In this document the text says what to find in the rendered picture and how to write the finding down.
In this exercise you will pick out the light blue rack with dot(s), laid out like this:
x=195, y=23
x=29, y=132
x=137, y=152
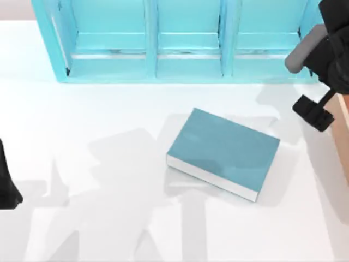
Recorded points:
x=188, y=65

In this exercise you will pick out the salmon-coloured box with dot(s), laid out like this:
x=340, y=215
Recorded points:
x=340, y=136

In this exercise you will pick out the teal book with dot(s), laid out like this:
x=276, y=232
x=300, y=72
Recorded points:
x=226, y=150

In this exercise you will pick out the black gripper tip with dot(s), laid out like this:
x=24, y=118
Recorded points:
x=6, y=188

